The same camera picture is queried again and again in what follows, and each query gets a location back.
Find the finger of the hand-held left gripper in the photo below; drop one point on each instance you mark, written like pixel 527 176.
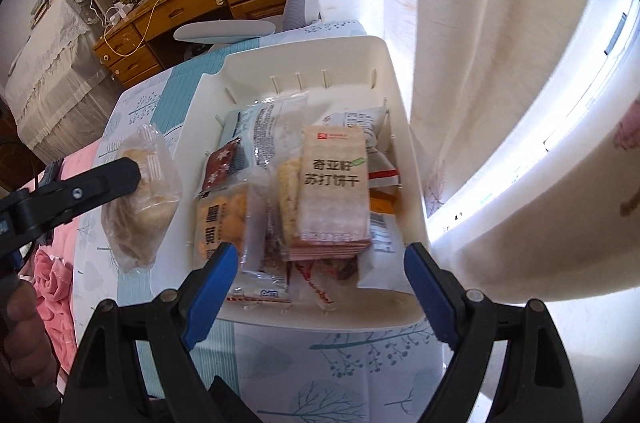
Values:
pixel 95 188

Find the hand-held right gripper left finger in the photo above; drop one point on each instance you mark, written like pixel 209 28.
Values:
pixel 210 298

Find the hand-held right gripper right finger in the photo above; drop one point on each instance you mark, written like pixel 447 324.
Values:
pixel 430 298

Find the orange pastry packet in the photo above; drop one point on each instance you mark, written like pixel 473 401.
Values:
pixel 225 223

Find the orange snack packet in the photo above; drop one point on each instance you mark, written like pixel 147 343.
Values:
pixel 385 205

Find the red clear nut bar packet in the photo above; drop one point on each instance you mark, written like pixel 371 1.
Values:
pixel 315 283

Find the small red snack packet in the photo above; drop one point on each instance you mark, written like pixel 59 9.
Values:
pixel 222 163

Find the beige cracker packet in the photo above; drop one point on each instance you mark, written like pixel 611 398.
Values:
pixel 332 203

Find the white plastic storage bin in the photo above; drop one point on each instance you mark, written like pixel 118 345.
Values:
pixel 310 63

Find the person's left hand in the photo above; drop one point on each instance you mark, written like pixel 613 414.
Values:
pixel 30 338

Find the pink blanket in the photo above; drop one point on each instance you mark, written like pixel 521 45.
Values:
pixel 95 155

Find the white lace furniture cover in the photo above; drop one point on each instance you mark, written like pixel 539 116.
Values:
pixel 50 68

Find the white power strip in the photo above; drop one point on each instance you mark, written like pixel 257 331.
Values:
pixel 120 13

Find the pale blue clear snack packet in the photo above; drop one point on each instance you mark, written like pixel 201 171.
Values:
pixel 265 128

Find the small white snack packet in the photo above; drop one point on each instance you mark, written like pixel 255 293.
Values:
pixel 355 125

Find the wooden desk with drawers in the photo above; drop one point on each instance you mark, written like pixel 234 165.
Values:
pixel 190 8

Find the white floral curtain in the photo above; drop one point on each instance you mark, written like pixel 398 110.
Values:
pixel 475 53

